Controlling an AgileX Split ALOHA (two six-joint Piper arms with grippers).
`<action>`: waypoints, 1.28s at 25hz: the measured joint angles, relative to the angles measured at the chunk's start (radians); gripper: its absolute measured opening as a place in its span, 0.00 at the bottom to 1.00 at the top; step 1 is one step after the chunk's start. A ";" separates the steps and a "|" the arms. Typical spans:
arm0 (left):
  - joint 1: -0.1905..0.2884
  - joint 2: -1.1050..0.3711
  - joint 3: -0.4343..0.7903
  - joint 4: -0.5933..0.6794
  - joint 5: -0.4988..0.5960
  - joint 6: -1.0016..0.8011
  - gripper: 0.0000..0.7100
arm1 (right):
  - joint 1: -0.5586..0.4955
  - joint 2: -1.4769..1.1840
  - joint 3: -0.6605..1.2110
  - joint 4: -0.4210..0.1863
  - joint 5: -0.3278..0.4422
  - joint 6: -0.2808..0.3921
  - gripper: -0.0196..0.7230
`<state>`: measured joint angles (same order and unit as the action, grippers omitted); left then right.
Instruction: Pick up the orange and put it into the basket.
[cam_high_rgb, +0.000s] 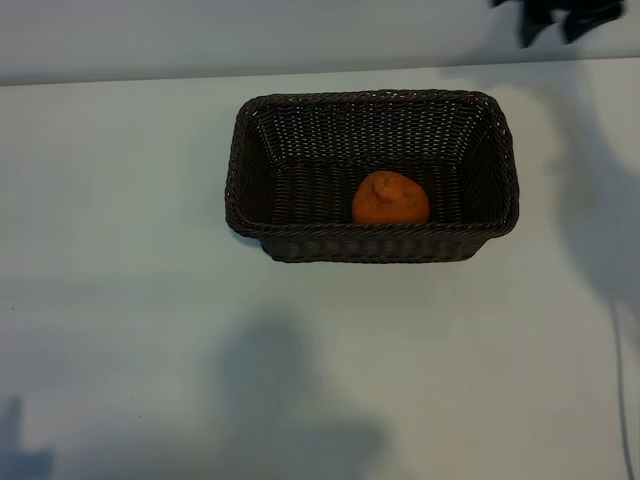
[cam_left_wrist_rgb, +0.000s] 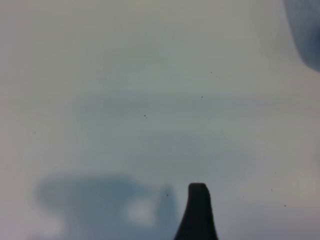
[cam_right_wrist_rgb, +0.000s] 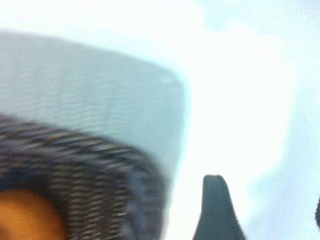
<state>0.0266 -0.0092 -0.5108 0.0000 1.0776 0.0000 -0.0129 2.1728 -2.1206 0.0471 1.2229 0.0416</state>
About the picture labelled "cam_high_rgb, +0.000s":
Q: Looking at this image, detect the dark brown wicker basket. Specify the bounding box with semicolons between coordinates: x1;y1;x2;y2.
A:
223;88;521;265

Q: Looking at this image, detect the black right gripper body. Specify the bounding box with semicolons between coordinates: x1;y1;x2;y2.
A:
489;0;626;9

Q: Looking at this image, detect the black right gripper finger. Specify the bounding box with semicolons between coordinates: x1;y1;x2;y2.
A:
559;5;626;44
519;7;556;49

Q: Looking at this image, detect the orange fruit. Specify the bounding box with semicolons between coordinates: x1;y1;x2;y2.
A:
351;170;432;226

